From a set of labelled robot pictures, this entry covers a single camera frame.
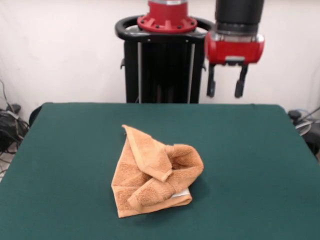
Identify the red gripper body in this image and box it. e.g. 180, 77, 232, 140
204, 32, 265, 67

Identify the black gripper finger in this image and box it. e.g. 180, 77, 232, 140
206, 64, 216, 98
234, 64, 249, 99

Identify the tan terry towel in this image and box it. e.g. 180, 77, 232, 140
110, 124, 205, 219

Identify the dark green table cloth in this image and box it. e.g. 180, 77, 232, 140
0, 101, 320, 240

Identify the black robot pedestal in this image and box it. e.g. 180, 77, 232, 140
114, 15, 216, 104

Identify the black cable tangle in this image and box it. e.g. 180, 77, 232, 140
0, 79, 30, 176

